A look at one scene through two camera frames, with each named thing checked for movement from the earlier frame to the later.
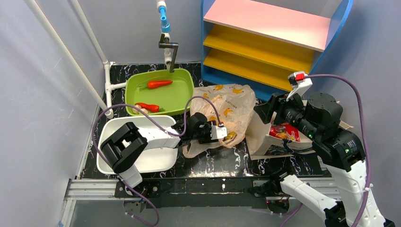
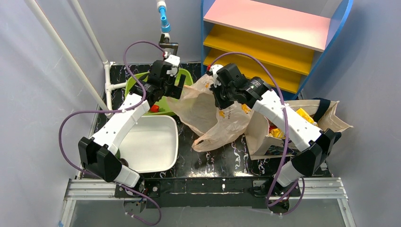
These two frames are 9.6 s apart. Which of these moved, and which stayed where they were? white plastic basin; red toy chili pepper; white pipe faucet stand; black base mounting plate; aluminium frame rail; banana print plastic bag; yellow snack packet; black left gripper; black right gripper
Moved: yellow snack packet; banana print plastic bag; black left gripper; black right gripper
Stayed: red toy chili pepper; white plastic basin; black base mounting plate; white pipe faucet stand; aluminium frame rail
